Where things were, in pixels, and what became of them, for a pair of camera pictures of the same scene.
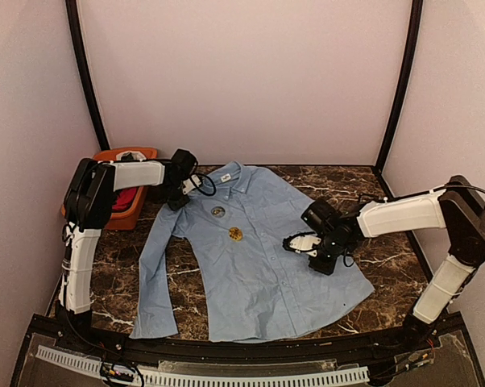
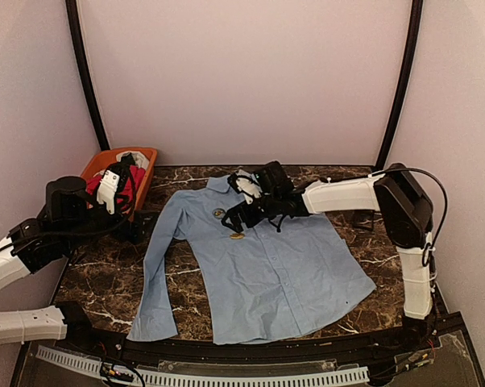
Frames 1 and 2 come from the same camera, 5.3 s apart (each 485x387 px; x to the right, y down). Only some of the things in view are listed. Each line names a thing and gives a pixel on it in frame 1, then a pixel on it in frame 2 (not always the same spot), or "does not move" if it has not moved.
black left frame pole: (72, 7) does not move
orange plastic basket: (128, 221) does not move
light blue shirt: (250, 286) does not move
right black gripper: (328, 266) → (250, 220)
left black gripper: (175, 204) → (137, 231)
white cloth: (136, 155) does not move
